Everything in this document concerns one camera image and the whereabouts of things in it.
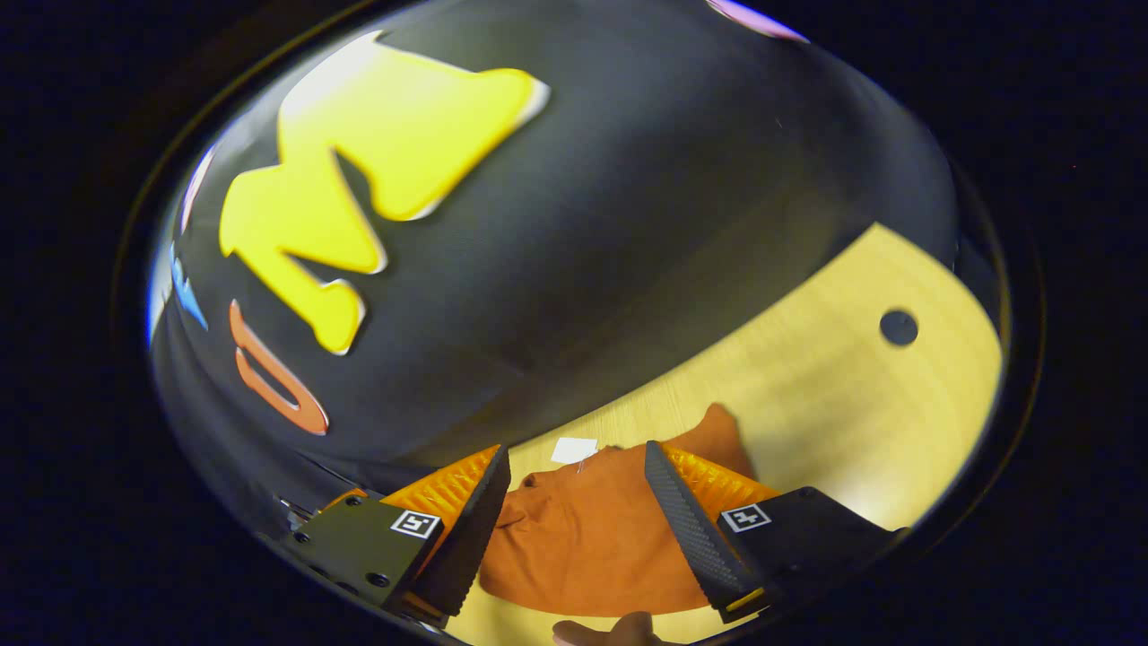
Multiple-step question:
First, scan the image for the rust orange knit cardigan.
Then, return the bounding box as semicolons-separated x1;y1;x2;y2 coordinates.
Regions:
478;403;759;618

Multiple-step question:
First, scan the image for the round black table grommet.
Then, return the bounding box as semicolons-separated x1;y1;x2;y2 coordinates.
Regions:
879;309;920;348

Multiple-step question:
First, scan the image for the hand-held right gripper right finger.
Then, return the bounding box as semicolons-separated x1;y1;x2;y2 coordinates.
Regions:
644;440;905;624

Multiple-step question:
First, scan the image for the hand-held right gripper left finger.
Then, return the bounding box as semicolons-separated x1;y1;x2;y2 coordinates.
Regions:
283;444;512;627

